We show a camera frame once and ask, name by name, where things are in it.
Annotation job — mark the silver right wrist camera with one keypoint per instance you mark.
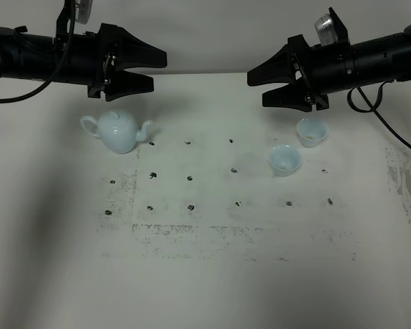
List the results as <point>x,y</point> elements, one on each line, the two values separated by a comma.
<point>331,30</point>

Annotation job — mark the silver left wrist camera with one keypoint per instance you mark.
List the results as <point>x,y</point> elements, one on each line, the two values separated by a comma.
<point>80,10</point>

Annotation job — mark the light blue porcelain teapot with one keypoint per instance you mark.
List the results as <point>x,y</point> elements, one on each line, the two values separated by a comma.
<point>117,130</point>

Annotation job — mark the far light blue teacup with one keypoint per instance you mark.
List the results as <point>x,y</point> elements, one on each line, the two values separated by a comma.
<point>311,131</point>

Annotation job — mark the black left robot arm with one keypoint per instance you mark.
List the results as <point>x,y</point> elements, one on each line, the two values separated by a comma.
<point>30,57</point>

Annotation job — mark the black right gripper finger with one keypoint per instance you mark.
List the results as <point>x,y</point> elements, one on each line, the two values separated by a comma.
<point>278,69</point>
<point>291,96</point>

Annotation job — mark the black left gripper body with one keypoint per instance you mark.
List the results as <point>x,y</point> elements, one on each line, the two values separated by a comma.
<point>91,60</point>

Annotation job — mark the light blue teacup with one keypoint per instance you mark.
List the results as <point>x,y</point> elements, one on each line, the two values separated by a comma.
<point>311,131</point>
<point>284,160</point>

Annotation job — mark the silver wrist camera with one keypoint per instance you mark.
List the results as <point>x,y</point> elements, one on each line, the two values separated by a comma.
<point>80,10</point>
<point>331,30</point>

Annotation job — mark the near light blue teacup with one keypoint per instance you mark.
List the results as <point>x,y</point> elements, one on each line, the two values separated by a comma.
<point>284,160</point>

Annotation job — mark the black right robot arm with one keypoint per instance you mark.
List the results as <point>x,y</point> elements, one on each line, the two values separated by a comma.
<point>379,60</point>

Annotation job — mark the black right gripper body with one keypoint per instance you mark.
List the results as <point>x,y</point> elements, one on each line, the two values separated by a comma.
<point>323,71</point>

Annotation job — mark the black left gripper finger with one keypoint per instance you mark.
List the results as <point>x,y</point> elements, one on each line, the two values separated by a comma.
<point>134,53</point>
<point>124,83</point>

